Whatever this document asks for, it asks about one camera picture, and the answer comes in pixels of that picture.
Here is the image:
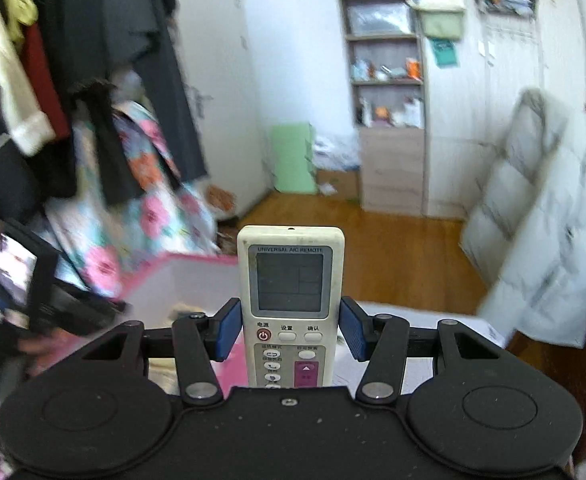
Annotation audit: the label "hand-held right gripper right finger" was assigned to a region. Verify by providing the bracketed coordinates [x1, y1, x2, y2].
[340, 296, 504, 407]

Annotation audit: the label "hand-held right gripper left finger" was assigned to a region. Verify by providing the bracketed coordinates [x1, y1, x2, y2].
[80, 297, 242, 407]

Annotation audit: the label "pink cardboard box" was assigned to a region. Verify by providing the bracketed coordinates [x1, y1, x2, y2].
[118, 252, 246, 396]

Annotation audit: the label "white air conditioner remote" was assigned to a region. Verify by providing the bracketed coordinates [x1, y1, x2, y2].
[237, 225, 346, 390]

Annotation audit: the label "orange patterned bag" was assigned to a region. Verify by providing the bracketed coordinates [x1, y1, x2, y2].
[205, 185, 236, 216]

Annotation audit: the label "floral quilt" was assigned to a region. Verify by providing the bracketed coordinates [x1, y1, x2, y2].
[0, 100, 221, 306]

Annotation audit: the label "wooden shelf cabinet with drawers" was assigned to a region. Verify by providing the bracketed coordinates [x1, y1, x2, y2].
[337, 0, 431, 218]

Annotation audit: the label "white plastic bags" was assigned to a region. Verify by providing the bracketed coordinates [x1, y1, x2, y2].
[313, 132, 361, 171]

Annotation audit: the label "red garment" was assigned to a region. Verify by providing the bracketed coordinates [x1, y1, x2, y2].
[20, 25, 74, 143]

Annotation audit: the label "cream garment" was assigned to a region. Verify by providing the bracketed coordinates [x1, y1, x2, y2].
[0, 0, 56, 156]

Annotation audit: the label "white puffer jacket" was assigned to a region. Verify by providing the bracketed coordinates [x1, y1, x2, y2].
[459, 86, 586, 351]

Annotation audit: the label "row of shelf bottles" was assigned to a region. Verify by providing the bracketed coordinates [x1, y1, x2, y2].
[357, 96, 424, 128]

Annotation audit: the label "white wardrobe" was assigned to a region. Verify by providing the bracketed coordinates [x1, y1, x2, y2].
[420, 0, 586, 221]
[163, 0, 274, 221]

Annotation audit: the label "black coat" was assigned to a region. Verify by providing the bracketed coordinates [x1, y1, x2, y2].
[33, 0, 208, 206]

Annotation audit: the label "row of shelf toiletries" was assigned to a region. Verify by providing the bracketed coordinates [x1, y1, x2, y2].
[351, 57, 422, 82]

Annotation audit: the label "yellow garment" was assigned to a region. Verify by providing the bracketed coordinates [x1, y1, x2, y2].
[0, 0, 41, 46]

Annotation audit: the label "teal hanging item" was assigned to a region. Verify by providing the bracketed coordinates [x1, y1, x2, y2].
[430, 37, 460, 68]

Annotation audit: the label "clear storage box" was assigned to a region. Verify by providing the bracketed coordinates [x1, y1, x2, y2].
[348, 2, 416, 36]

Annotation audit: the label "green tote bag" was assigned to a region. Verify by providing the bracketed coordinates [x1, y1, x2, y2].
[419, 10, 466, 41]

